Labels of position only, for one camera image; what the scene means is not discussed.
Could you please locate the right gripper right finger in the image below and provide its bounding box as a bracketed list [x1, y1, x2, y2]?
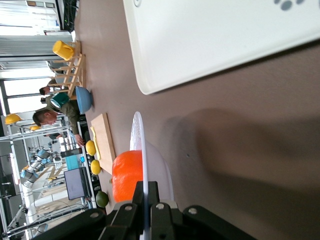
[149, 181, 259, 240]

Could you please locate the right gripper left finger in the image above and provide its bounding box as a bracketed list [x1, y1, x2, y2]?
[32, 181, 147, 240]

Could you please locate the orange fruit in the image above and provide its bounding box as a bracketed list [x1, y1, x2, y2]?
[111, 150, 144, 203]

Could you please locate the white round plate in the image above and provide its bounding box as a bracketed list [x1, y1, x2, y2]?
[129, 110, 175, 240]

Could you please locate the green lime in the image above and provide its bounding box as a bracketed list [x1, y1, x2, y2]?
[95, 190, 110, 209]

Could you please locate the yellow lemon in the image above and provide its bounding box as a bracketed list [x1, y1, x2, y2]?
[85, 140, 97, 157]
[90, 159, 102, 176]

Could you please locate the computer monitor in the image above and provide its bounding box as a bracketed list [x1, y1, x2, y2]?
[63, 167, 91, 201]

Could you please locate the yellow plastic knife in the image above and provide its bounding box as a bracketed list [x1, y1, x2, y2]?
[93, 134, 102, 161]

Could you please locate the wooden cutting board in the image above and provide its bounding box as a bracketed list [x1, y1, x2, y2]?
[90, 112, 117, 176]

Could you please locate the yellow plastic fork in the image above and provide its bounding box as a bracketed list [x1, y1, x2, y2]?
[89, 125, 100, 156]

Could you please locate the man in olive jacket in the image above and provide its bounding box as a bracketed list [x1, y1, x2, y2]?
[32, 99, 86, 147]
[38, 77, 76, 101]

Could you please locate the blue bowl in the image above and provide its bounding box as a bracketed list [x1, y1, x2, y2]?
[75, 85, 94, 116]

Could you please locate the teal cup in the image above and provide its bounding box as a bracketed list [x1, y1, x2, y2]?
[50, 92, 71, 109]

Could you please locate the yellow hard hat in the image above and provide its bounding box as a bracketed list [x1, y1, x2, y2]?
[4, 112, 24, 125]

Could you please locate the wooden mug rack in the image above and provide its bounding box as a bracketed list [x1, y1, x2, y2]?
[47, 40, 87, 97]

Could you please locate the yellow mug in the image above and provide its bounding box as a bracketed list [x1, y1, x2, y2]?
[52, 40, 76, 62]

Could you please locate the cream tray with bear print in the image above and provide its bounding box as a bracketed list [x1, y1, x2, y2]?
[122, 0, 320, 96]

